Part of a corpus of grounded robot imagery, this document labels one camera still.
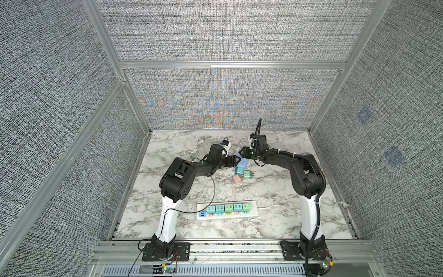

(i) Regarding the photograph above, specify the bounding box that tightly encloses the green adapter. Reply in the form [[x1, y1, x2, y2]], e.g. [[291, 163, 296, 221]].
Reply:
[[224, 204, 234, 213], [243, 170, 253, 180]]

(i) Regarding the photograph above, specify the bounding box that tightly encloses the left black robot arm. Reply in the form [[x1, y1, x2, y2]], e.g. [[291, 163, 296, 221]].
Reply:
[[147, 138, 241, 260]]

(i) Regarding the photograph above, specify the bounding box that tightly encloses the green adapter lowest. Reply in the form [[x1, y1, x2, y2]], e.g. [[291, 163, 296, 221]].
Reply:
[[242, 203, 251, 212]]

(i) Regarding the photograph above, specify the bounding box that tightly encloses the teal adapter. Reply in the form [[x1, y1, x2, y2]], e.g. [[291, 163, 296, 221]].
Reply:
[[215, 205, 225, 214], [206, 205, 216, 214], [235, 167, 244, 176], [233, 203, 243, 212]]

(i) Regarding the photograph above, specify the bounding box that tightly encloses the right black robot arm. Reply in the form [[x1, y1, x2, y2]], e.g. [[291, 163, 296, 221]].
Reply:
[[240, 130, 332, 277]]

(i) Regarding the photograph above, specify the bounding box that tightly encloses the blue square power strip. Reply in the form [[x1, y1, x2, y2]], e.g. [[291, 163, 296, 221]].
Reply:
[[234, 152, 249, 169]]

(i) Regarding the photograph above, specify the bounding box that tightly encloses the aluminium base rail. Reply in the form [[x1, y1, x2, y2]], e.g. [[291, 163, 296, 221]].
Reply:
[[87, 239, 388, 277]]

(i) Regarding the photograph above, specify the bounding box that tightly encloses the long white power strip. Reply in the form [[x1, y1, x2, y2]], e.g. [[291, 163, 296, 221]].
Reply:
[[196, 200, 258, 221]]

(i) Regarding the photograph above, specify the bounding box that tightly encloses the pink plug adapter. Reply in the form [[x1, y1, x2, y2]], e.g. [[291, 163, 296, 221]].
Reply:
[[233, 174, 243, 183]]

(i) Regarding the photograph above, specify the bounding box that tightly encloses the aluminium enclosure frame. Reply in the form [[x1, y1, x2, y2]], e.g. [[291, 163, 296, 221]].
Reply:
[[0, 0, 443, 257]]

